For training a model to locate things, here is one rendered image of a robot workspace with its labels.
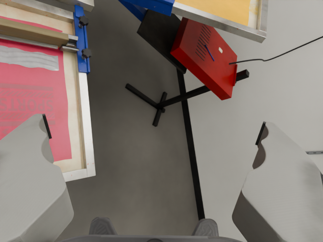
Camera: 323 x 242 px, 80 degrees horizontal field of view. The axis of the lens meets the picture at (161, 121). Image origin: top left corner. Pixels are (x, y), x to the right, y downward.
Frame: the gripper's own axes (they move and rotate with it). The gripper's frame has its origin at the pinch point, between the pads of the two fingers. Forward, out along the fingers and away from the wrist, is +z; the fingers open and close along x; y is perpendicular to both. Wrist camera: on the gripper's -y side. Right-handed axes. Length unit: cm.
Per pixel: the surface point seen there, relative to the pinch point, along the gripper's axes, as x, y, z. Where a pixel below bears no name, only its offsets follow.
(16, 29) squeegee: -52, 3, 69
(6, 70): -59, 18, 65
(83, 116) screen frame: -32, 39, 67
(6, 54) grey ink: -59, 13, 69
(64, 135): -39, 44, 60
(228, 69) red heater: 58, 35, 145
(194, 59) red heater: 26, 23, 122
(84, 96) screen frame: -33, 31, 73
